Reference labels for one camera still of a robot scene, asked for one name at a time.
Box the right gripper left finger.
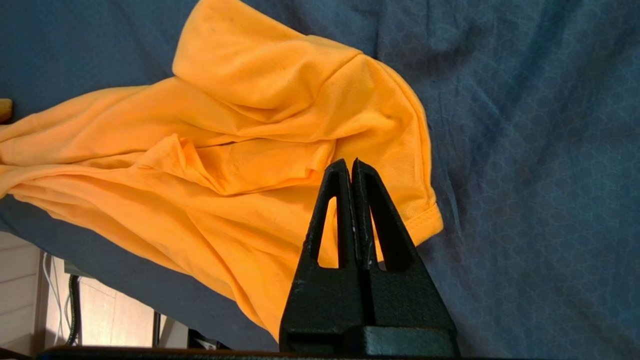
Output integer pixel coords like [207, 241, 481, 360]
[280, 159, 362, 351]

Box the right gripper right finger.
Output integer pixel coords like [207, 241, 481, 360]
[350, 158, 460, 357]

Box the yellow t-shirt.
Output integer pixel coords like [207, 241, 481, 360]
[0, 0, 444, 343]

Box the blue bed sheet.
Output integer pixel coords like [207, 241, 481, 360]
[0, 0, 640, 360]

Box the black floor cable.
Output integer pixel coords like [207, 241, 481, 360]
[69, 274, 82, 347]

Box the thin white cable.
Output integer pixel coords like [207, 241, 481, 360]
[42, 252, 68, 346]

